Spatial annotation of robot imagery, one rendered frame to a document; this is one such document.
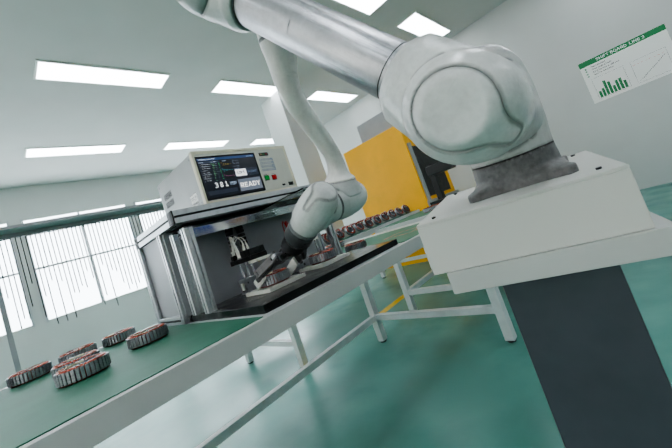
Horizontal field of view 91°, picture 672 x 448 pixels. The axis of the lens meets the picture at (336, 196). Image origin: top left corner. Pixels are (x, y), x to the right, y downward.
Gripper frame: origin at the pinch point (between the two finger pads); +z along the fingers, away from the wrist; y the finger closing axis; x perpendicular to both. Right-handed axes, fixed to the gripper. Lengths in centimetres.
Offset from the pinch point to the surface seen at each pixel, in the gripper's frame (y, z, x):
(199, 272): -19.6, 3.3, 12.8
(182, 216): -18.9, -4.3, 30.2
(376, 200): 347, 165, 117
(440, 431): 43, 29, -76
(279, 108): 296, 147, 329
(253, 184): 12.9, -5.3, 38.0
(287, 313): -16.5, -19.3, -18.3
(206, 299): -20.0, 7.3, 5.1
